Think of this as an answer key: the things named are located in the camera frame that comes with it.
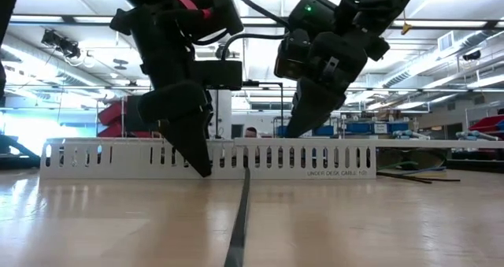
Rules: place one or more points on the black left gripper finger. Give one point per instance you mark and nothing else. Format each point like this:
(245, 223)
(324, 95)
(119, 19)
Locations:
(193, 145)
(169, 101)

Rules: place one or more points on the red stacked chairs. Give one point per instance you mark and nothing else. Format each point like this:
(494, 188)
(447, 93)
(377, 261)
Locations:
(112, 115)

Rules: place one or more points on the round black camera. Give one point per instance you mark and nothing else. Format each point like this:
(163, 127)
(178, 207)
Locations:
(219, 53)

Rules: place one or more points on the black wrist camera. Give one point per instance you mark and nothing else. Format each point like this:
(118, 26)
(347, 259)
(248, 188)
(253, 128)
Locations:
(291, 54)

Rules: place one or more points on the white duct cover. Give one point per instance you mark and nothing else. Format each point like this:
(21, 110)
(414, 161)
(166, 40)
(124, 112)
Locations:
(433, 143)

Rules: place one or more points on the thin black stand frame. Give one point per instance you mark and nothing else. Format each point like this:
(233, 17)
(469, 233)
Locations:
(282, 109)

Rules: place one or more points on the black ceiling camera rig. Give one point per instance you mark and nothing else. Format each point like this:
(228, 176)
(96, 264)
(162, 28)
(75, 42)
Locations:
(59, 42)

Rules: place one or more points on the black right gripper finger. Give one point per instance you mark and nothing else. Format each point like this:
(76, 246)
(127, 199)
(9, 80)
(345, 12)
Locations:
(311, 105)

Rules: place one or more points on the light blue padded bar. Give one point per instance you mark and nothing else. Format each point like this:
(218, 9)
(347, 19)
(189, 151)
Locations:
(409, 135)
(476, 135)

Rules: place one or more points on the yellow hanging tag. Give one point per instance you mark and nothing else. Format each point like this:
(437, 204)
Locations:
(406, 28)

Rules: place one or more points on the white air vent grille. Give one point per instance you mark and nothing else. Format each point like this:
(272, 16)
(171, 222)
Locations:
(445, 41)

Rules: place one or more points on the black camera with red clip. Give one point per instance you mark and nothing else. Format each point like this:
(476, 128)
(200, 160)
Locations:
(212, 7)

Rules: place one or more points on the blue storage bin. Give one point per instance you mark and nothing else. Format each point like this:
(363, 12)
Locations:
(325, 130)
(393, 127)

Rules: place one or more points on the person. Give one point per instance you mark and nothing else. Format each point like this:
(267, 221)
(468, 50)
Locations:
(250, 132)

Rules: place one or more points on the black monitor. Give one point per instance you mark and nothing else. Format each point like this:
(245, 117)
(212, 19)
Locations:
(132, 117)

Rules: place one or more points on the black LED light rail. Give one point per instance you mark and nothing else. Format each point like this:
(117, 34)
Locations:
(78, 20)

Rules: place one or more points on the small black ceiling speaker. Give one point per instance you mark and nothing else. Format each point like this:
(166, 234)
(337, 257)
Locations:
(471, 55)

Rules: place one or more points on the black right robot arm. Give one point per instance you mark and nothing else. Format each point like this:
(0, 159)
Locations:
(378, 3)

